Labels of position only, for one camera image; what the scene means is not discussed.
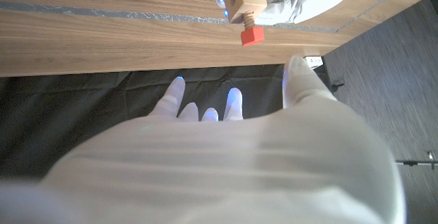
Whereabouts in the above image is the black curtain backdrop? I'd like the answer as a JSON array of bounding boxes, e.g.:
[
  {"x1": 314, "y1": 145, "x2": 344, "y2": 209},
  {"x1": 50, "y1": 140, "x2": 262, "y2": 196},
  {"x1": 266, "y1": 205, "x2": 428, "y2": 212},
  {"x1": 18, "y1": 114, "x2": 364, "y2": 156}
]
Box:
[{"x1": 0, "y1": 63, "x2": 335, "y2": 179}]

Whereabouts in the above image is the white power strip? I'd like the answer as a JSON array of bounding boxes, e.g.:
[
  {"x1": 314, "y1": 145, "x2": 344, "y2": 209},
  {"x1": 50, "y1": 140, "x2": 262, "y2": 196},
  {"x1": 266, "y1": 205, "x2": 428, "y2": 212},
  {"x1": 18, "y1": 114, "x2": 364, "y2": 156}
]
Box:
[{"x1": 303, "y1": 55, "x2": 324, "y2": 70}]

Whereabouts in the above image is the black rod with metal clamp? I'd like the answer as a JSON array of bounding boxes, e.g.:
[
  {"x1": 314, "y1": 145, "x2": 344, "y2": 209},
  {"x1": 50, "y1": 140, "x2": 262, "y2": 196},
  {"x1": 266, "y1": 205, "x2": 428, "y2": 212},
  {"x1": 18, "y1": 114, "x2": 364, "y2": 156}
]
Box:
[{"x1": 395, "y1": 150, "x2": 438, "y2": 171}]

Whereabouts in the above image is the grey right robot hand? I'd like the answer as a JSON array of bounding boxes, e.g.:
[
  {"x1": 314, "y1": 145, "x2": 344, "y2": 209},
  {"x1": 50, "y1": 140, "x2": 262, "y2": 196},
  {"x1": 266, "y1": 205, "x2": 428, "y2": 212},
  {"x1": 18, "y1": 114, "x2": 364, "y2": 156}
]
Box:
[{"x1": 0, "y1": 55, "x2": 407, "y2": 224}]

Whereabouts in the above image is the red-headed wooden screw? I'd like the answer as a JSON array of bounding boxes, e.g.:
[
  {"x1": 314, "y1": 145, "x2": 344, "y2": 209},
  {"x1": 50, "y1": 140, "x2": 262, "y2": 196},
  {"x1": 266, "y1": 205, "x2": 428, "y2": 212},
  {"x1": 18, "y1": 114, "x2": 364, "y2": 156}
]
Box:
[{"x1": 240, "y1": 10, "x2": 266, "y2": 47}]

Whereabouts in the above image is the black door handle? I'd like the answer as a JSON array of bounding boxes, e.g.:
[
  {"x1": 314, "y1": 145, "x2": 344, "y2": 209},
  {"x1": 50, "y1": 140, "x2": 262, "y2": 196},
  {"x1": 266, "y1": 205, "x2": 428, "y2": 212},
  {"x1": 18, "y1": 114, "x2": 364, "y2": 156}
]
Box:
[{"x1": 330, "y1": 79, "x2": 346, "y2": 94}]

